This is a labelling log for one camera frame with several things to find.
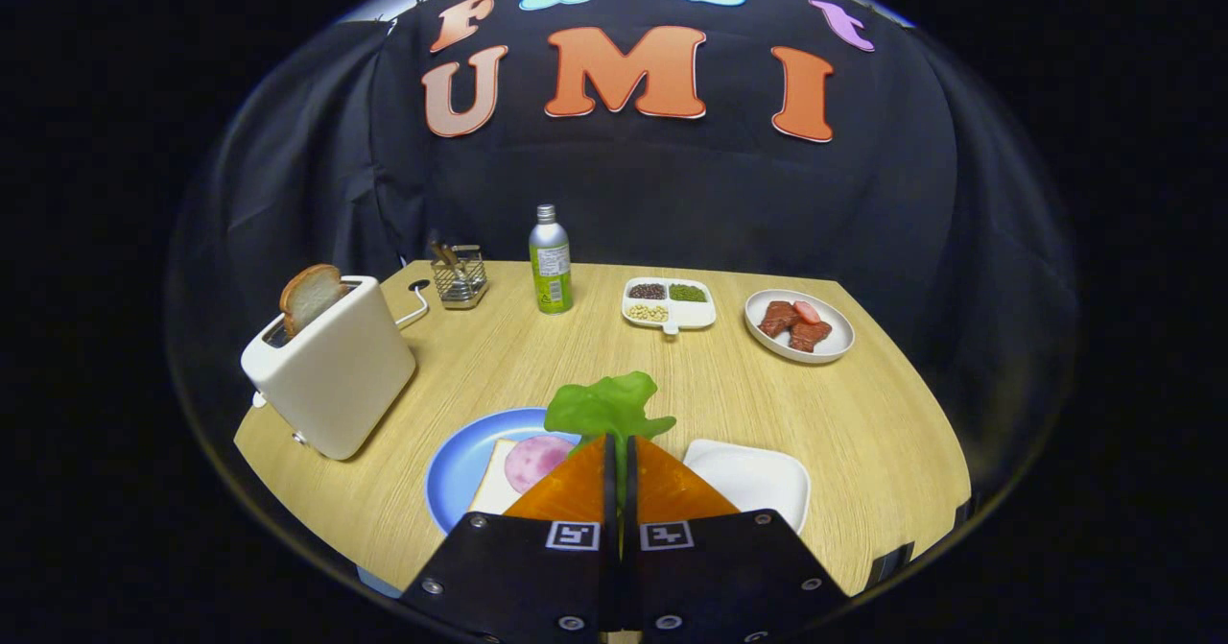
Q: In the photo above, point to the white bread slice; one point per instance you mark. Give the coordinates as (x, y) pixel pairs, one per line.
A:
(492, 492)

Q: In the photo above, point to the small brown utensil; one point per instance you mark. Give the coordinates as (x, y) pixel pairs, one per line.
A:
(446, 255)

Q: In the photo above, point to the blue round plate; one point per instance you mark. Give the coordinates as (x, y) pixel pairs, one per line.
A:
(460, 462)

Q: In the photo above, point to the white square plate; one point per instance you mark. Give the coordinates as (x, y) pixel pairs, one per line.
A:
(758, 481)

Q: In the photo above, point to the white toaster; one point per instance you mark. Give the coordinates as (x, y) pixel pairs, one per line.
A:
(336, 385)

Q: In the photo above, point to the white divided dish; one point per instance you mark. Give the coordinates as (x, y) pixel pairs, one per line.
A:
(693, 315)

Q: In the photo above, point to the pink sausage slice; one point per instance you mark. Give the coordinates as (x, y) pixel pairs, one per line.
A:
(808, 312)

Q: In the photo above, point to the pile of green beans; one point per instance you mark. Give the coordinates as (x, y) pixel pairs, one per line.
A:
(687, 293)

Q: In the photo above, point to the pink ham slice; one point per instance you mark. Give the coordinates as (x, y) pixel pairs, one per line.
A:
(532, 462)

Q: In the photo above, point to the green lettuce leaf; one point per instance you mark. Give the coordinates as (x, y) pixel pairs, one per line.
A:
(609, 409)

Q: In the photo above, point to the white round plate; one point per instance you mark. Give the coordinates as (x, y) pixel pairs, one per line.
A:
(835, 337)

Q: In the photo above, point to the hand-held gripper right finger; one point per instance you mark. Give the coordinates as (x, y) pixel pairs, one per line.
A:
(729, 577)

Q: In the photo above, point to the black backdrop cloth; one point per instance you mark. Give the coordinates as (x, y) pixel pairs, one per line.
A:
(672, 202)

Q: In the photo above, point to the red meat piece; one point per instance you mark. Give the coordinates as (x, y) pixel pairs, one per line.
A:
(811, 336)
(777, 320)

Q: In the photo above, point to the pile of yellow beans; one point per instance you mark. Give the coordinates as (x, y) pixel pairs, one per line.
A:
(649, 313)

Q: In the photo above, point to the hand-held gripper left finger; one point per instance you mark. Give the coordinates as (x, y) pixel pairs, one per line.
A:
(508, 577)

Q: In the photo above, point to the brown crust bread slice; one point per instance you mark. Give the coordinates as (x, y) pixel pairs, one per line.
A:
(309, 297)

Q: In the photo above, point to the silver bottle with green label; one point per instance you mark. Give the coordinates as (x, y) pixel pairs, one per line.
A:
(551, 260)

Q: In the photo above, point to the pile of dark red beans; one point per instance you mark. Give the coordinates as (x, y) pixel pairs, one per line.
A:
(648, 291)

